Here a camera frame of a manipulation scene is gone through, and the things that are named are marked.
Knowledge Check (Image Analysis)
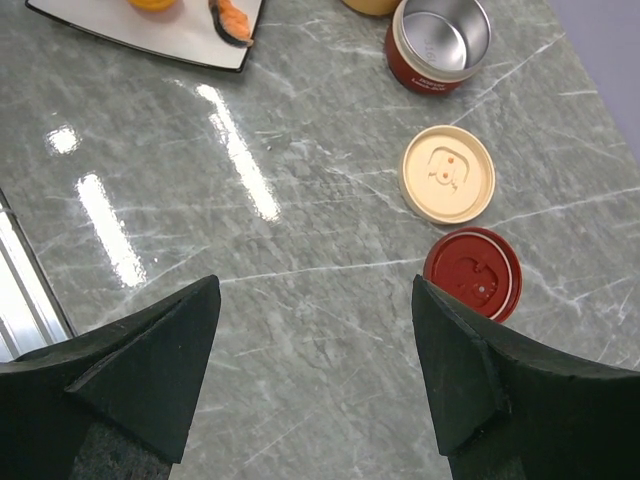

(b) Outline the red steel lunch container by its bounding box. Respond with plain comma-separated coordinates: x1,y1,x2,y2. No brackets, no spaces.
384,0,492,95

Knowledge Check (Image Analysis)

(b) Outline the aluminium rail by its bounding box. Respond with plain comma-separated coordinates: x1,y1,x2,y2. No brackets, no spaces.
0,196,76,363

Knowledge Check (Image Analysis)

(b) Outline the salmon slice food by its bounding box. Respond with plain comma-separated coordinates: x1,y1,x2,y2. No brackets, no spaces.
208,0,253,48

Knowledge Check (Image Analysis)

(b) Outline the red round lid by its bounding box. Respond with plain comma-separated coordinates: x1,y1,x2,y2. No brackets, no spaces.
423,227,523,323

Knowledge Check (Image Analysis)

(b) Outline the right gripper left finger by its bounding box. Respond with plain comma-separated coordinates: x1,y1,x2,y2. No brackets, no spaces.
1,275,221,479

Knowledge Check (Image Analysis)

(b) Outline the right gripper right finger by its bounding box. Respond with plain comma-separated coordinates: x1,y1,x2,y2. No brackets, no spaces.
411,277,639,479

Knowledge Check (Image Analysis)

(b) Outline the yellow lunch container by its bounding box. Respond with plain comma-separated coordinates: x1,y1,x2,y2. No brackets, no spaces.
342,0,401,17

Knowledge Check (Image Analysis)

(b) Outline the orange egg yolk food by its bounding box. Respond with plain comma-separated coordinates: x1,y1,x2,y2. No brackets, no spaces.
128,0,175,12

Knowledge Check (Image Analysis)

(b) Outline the cream round lid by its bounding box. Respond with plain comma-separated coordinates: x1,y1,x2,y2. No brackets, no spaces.
398,125,496,225

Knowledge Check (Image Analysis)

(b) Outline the white square plate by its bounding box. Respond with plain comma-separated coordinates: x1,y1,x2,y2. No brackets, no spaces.
25,0,249,72

